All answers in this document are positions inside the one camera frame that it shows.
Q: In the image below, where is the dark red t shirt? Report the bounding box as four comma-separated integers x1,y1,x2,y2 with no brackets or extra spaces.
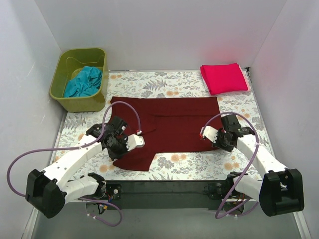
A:
110,97,222,171

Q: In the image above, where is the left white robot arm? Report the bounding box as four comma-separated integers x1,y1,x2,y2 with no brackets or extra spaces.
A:
25,116,128,219

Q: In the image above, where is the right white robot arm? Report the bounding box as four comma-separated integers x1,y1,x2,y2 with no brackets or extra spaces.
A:
201,112,305,219

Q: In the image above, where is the folded pink t shirt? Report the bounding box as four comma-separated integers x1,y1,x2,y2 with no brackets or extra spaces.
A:
200,62,249,95

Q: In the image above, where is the teal t shirt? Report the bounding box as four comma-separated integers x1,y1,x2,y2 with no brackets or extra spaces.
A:
63,66,102,98

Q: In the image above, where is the olive green plastic bin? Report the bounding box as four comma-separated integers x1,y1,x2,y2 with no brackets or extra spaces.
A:
49,48,108,113

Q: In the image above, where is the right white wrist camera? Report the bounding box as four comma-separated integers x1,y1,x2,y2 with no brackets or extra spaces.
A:
200,126,218,143

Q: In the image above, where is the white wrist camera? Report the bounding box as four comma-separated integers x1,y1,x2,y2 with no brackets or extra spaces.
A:
200,126,218,143
126,130,145,151

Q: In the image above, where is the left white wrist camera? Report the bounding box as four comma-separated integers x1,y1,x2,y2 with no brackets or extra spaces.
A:
126,130,145,151

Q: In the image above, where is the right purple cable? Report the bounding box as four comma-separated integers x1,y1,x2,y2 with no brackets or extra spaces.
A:
200,112,261,220

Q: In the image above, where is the purple cable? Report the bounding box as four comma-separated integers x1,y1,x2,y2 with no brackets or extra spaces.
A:
6,101,143,227
200,112,261,220

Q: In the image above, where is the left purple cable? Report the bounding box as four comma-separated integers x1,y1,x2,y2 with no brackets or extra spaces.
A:
6,101,143,227

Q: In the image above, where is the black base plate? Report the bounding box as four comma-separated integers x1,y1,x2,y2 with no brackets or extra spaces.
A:
77,180,252,211

